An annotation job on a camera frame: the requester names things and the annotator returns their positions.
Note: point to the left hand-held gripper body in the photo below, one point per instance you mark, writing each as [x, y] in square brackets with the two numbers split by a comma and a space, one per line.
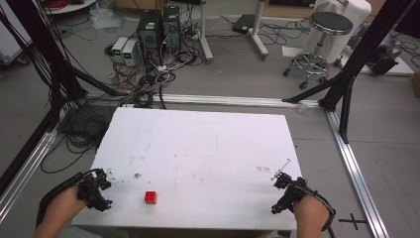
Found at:
[89, 191]

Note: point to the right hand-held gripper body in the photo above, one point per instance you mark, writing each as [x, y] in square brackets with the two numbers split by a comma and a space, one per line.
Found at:
[294, 193]

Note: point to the red cube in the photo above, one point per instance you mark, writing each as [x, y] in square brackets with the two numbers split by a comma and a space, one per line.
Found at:
[151, 197]

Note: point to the person's right hand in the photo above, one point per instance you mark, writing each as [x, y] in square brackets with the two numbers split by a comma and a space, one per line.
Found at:
[310, 211]

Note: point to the person's left hand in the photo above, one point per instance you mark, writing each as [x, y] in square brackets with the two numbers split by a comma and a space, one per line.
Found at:
[64, 206]

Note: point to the thin white stick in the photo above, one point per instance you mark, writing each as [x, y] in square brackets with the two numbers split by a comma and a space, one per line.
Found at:
[280, 170]

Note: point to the black brace strut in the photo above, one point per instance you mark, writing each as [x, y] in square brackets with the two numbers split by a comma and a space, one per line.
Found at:
[346, 109]

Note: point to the white power supply box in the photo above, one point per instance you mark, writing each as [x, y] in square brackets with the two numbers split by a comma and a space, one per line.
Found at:
[129, 53]
[119, 48]

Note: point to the white stand leg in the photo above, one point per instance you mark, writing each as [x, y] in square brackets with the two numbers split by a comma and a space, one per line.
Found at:
[259, 36]
[205, 39]

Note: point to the black round stool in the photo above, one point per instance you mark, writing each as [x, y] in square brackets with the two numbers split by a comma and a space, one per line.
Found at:
[325, 36]

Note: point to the large black computer tower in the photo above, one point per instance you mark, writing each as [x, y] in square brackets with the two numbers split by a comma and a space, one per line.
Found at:
[150, 34]

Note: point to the black device on board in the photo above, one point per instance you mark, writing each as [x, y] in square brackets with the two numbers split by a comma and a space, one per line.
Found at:
[384, 58]

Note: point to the flat black box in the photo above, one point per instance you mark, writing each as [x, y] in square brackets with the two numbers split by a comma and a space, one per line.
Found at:
[243, 23]

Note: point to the clear plastic bag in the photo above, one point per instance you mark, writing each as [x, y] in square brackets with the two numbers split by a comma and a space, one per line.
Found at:
[105, 18]

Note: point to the slim black computer tower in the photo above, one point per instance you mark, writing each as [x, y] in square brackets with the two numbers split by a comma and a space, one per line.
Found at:
[171, 28]

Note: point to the white round table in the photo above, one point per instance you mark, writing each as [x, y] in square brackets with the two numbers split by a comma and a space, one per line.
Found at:
[71, 6]

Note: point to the aluminium floor rail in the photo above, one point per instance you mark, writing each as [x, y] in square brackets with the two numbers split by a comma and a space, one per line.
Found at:
[23, 175]
[231, 99]
[356, 172]

